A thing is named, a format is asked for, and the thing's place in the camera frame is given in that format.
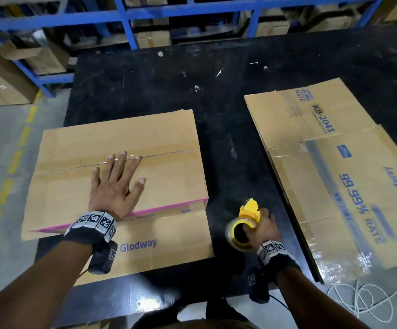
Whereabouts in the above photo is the person's right hand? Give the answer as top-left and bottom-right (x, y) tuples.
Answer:
(241, 208), (283, 252)

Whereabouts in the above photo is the blue metal storage rack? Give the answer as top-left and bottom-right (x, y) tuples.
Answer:
(0, 0), (388, 99)

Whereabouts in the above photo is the tall brown cardboard box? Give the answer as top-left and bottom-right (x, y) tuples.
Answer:
(0, 32), (40, 107)

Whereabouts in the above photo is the taped cardboard sheet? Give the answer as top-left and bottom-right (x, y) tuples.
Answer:
(268, 125), (397, 285)

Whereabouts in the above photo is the wristband with marker tags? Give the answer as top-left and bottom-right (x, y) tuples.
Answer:
(64, 210), (118, 252)
(256, 239), (302, 275)

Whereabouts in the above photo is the person's right forearm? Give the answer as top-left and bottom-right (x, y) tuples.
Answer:
(275, 265), (370, 329)

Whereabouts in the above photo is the right wristband with marker tags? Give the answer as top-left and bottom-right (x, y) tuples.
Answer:
(256, 239), (302, 275)

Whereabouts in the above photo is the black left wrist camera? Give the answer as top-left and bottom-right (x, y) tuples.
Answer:
(88, 240), (118, 275)

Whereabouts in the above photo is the small taped cardboard box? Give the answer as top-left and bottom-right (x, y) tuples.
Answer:
(136, 30), (172, 49)

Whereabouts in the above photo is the pink-striped cardboard box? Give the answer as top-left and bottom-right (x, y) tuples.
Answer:
(21, 109), (215, 287)

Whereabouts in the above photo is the small box low shelf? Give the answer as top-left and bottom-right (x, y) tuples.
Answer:
(0, 40), (70, 76)

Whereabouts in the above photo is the person's left hand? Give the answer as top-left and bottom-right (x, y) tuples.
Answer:
(88, 151), (147, 222)

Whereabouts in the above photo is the yellow tape dispenser with tape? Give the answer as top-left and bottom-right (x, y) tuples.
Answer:
(225, 197), (262, 252)

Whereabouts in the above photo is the closed brown cardboard box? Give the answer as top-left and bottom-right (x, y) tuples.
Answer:
(253, 22), (290, 38)

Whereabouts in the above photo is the left wristband with marker tags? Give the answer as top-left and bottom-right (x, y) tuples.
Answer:
(64, 210), (118, 252)

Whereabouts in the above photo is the wide brown cardboard box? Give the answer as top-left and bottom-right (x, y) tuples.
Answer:
(306, 10), (360, 33)

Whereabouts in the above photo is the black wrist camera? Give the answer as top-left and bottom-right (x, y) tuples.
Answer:
(247, 267), (271, 304)
(88, 240), (118, 275)

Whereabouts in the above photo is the person's body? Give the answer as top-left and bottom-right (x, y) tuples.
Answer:
(176, 297), (258, 329)

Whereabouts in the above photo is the black right camera cable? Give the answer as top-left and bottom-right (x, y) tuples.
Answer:
(268, 294), (292, 312)

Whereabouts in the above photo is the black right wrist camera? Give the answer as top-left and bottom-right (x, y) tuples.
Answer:
(247, 267), (271, 304)

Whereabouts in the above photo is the white string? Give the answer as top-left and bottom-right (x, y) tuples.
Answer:
(325, 260), (397, 324)

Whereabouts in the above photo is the person's left forearm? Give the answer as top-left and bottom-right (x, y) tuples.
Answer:
(0, 241), (95, 329)

